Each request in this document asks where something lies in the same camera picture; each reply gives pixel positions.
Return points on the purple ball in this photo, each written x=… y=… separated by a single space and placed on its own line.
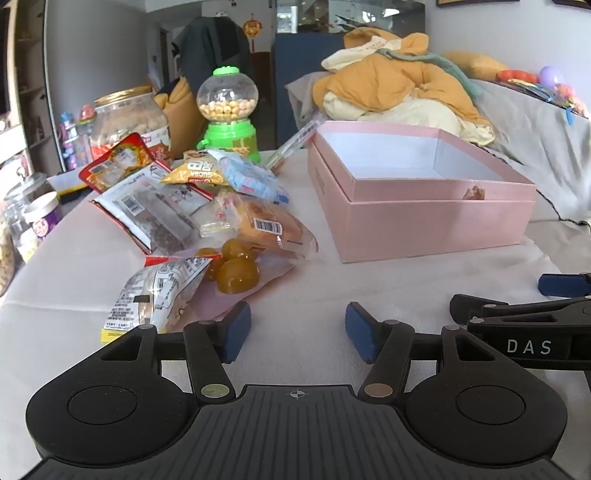
x=550 y=76

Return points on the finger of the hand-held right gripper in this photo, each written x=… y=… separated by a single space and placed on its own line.
x=561 y=285
x=475 y=307

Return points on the clear bread packet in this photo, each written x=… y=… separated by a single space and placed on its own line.
x=272 y=226

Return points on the white tray with yellow edge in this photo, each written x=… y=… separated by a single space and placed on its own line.
x=69 y=182

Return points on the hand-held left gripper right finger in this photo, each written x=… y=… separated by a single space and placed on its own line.
x=362 y=330

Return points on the pink cardboard box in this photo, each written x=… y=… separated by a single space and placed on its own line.
x=415 y=221

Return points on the purple label paper cup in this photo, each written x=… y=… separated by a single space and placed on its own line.
x=44 y=217

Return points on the yellow snack packet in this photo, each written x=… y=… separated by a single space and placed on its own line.
x=194 y=173

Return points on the small glass jar with lid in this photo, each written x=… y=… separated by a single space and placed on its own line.
x=14 y=207

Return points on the colourful toy set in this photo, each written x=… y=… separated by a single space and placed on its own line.
x=74 y=138

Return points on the long clear packet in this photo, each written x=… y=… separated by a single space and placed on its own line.
x=295 y=138

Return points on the orange cushion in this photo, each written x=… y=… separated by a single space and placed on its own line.
x=475 y=64

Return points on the plastic jar with gold lid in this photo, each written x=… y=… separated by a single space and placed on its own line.
x=134 y=120

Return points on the pile of yellow bedding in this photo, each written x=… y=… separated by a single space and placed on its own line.
x=383 y=78

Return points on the green gumball machine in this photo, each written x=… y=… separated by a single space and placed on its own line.
x=228 y=134

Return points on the blue cabinet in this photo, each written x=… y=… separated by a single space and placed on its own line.
x=300 y=60

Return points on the large glass jar of peanuts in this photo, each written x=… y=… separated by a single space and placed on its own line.
x=7 y=263

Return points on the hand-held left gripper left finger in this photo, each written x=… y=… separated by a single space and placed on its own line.
x=236 y=330

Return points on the orange hanging lantern decoration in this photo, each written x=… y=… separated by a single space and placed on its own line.
x=252 y=28

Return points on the blue and white candy packet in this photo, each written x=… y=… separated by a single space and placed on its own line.
x=249 y=180

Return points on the white snack packet red edge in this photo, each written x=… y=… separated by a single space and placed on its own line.
x=152 y=295

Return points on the dark jacket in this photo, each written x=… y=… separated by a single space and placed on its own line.
x=207 y=46

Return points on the pink bag of yellow jellies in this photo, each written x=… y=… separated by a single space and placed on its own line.
x=235 y=274

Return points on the wooden shelf unit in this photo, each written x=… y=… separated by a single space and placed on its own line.
x=27 y=69

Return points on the clear packet with dark contents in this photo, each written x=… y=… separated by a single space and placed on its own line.
x=147 y=207

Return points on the grey covered sofa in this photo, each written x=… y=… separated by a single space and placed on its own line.
x=531 y=129

